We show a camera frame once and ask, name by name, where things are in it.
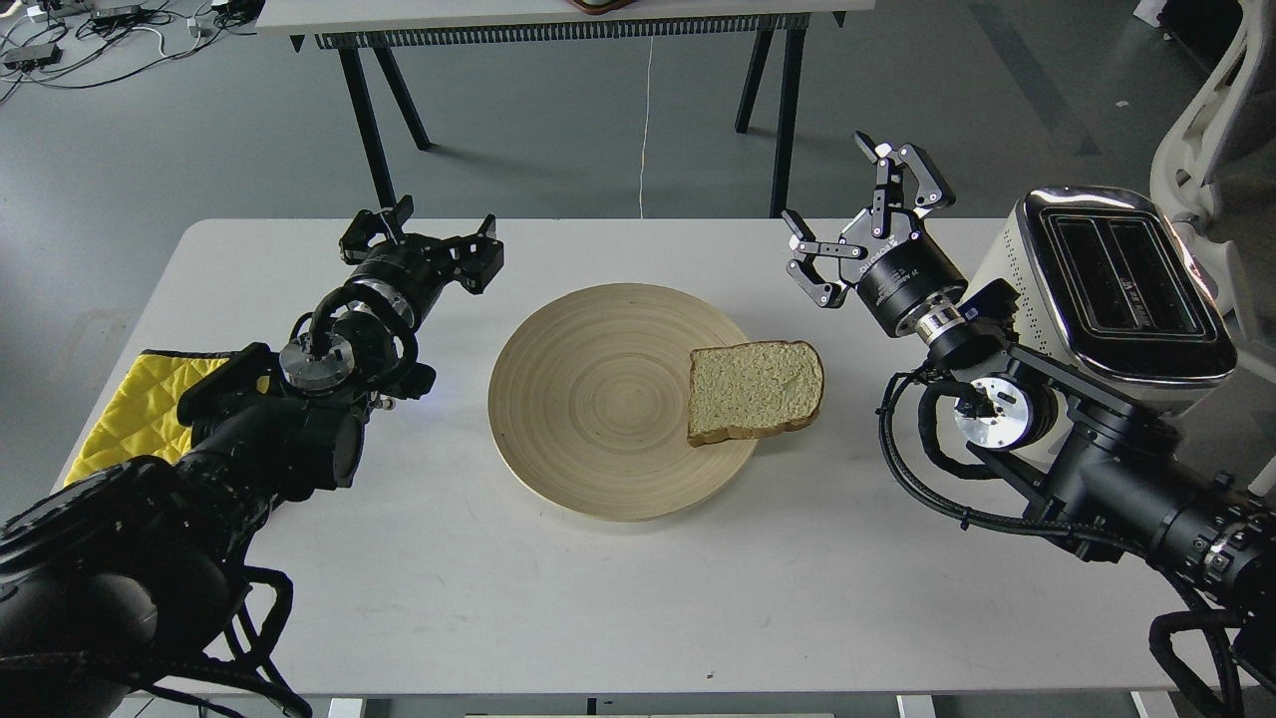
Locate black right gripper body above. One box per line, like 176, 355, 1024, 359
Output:
843, 213, 968, 337

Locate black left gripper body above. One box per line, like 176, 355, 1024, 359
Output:
345, 235, 476, 328

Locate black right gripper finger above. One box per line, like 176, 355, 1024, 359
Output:
852, 131, 954, 240
781, 208, 866, 309

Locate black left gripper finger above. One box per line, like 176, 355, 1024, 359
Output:
339, 194, 415, 264
441, 213, 504, 295

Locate slice of white bread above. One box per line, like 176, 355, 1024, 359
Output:
686, 341, 824, 448

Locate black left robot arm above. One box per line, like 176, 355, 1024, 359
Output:
1, 195, 504, 717

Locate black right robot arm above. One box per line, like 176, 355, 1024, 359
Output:
781, 133, 1273, 717

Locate cream and chrome toaster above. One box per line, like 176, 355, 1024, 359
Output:
966, 186, 1238, 414

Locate round wooden plate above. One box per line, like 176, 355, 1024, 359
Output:
487, 283, 757, 523

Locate white background table black legs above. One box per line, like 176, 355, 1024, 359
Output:
255, 1, 873, 217

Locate yellow quilted cloth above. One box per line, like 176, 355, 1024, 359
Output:
60, 349, 234, 488

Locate white office chair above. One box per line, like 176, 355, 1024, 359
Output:
1148, 0, 1276, 497

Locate thin white hanging cable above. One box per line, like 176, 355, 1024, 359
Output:
638, 36, 655, 218

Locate cables and adapters on floor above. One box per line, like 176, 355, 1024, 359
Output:
0, 0, 265, 105

